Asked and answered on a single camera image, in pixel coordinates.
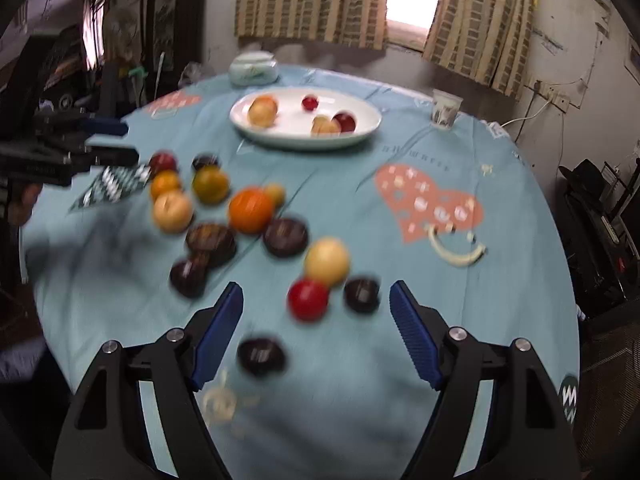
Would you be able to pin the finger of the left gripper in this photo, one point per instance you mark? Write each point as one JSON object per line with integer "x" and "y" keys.
{"x": 104, "y": 125}
{"x": 90, "y": 156}

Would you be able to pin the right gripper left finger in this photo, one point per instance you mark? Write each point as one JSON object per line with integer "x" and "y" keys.
{"x": 104, "y": 434}

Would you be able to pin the pale green lidded jar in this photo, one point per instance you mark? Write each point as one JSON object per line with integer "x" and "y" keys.
{"x": 254, "y": 68}

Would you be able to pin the person's left hand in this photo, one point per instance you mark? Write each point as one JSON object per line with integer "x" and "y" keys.
{"x": 21, "y": 211}

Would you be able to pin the small yellow round fruit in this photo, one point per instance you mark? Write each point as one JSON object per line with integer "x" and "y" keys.
{"x": 277, "y": 194}

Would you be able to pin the checked curtain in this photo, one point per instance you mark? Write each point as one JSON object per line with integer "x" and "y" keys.
{"x": 486, "y": 41}
{"x": 353, "y": 23}

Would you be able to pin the pale yellow apple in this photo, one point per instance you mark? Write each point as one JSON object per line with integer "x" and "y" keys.
{"x": 327, "y": 261}

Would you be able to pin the small red plum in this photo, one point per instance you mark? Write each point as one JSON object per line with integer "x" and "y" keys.
{"x": 308, "y": 300}

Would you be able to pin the white round plate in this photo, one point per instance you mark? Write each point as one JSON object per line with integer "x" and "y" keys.
{"x": 292, "y": 128}

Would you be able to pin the wall power socket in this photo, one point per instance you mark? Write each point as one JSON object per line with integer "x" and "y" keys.
{"x": 551, "y": 93}

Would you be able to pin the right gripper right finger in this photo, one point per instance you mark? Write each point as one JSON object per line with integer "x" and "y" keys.
{"x": 527, "y": 435}

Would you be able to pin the dark mangosteen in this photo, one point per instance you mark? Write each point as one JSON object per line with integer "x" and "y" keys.
{"x": 211, "y": 242}

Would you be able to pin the patterned paper cup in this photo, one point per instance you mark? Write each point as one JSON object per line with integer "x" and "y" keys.
{"x": 445, "y": 109}

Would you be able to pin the large bright orange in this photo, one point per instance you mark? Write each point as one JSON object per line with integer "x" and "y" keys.
{"x": 250, "y": 210}

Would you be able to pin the plastic bag of fruit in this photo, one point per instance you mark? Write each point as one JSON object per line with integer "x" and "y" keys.
{"x": 191, "y": 74}

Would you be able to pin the green-orange tangerine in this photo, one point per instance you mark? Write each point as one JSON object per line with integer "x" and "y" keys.
{"x": 211, "y": 185}

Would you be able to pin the small red cherry fruit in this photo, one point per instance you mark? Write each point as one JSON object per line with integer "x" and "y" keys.
{"x": 310, "y": 103}

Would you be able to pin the right checked curtain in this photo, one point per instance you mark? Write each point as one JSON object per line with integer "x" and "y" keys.
{"x": 486, "y": 41}

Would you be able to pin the left checked curtain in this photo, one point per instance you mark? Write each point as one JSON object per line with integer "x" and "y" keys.
{"x": 353, "y": 23}

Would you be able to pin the dark purple plum with sticker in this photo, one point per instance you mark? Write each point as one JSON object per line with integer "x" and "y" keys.
{"x": 203, "y": 160}

